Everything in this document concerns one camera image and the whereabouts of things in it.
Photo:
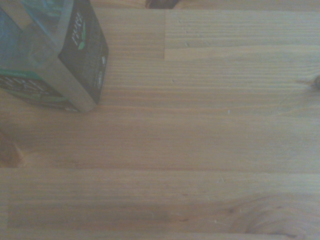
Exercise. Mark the green and black carton box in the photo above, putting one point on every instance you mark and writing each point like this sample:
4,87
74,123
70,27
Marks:
47,57

